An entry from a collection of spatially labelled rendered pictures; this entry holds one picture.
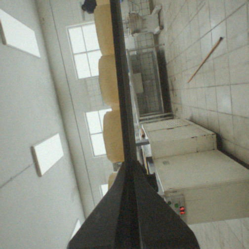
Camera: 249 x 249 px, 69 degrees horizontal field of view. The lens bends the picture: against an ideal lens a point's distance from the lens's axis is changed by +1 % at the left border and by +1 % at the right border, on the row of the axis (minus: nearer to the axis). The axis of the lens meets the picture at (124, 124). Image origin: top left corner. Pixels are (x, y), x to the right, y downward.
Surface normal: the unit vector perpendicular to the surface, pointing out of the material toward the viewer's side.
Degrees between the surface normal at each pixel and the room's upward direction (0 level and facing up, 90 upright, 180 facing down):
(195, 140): 90
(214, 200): 90
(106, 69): 90
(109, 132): 90
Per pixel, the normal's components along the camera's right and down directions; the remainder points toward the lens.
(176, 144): -0.02, 0.18
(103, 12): -0.09, -0.29
